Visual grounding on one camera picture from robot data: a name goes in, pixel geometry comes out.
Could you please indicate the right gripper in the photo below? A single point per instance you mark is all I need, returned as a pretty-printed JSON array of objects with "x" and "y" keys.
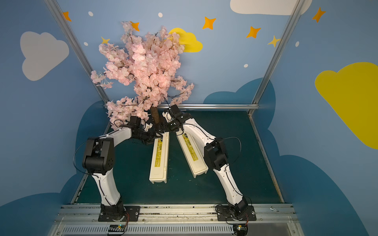
[{"x": 167, "y": 126}]

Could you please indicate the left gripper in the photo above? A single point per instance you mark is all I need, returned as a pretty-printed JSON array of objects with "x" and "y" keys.
[{"x": 150, "y": 133}]

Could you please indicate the dispenser lid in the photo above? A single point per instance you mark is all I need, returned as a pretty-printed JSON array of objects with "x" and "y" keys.
[{"x": 159, "y": 164}]

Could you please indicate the white wrap dispenser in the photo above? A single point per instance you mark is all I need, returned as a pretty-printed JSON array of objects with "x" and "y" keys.
[{"x": 192, "y": 153}]

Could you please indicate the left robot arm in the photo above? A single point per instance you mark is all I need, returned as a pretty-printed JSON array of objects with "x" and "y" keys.
[{"x": 99, "y": 160}]

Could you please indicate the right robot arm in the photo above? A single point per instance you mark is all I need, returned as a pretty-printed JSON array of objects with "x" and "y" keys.
[{"x": 215, "y": 155}]

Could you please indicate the pink cherry blossom tree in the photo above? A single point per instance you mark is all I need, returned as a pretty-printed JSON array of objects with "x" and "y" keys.
[{"x": 150, "y": 63}]

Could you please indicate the left small circuit board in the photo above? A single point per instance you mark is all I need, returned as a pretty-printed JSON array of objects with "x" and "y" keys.
[{"x": 116, "y": 230}]

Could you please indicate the small circuit board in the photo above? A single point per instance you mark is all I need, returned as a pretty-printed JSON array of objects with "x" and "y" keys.
[
  {"x": 240, "y": 230},
  {"x": 116, "y": 230}
]

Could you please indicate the right small circuit board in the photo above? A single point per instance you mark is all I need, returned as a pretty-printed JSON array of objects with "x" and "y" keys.
[{"x": 240, "y": 230}]

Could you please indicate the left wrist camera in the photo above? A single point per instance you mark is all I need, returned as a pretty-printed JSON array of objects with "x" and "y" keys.
[{"x": 148, "y": 126}]

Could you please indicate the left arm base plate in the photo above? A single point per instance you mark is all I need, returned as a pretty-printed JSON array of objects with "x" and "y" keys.
[{"x": 119, "y": 213}]

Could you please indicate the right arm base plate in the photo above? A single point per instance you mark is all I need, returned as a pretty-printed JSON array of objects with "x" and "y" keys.
[{"x": 226, "y": 213}]

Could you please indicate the aluminium rail base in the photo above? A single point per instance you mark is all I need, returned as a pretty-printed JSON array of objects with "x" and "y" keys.
[{"x": 178, "y": 220}]

